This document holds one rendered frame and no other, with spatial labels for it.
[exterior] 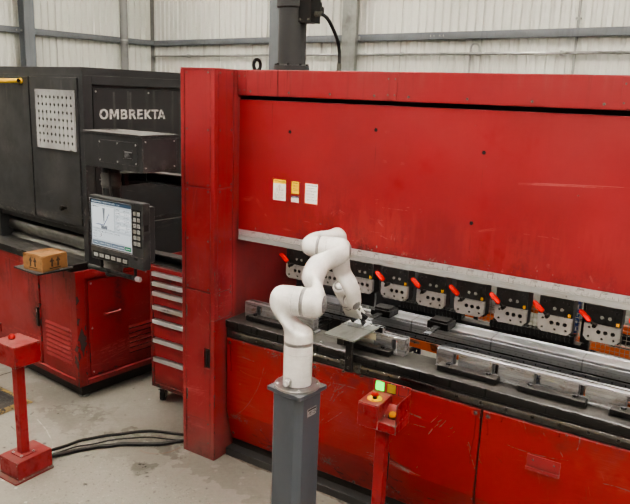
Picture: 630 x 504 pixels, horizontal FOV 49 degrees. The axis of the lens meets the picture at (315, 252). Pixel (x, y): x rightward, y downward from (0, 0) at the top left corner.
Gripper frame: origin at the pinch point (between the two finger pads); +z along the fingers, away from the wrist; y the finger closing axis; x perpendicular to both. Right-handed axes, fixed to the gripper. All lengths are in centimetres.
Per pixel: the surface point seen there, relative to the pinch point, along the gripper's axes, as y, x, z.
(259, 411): 57, 50, 44
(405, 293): -25.5, -13.8, -13.9
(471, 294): -60, -18, -18
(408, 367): -34.3, 15.8, 6.1
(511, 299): -79, -19, -19
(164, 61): 621, -461, 190
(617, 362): -122, -25, 26
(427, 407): -46, 28, 19
